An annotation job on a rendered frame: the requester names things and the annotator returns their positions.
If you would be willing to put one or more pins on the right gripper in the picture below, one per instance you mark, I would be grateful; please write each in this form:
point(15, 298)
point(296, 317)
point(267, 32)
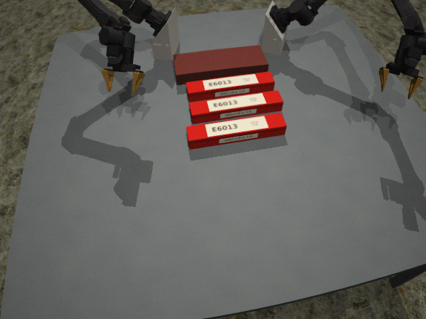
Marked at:
point(122, 68)

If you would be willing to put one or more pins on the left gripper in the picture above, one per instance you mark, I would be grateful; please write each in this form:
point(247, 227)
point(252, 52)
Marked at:
point(393, 68)

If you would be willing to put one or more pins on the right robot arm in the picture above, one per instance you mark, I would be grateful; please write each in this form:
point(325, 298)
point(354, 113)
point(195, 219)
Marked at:
point(113, 39)

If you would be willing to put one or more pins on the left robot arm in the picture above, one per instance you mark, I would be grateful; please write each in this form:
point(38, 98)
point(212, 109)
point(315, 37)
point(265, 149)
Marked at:
point(412, 45)

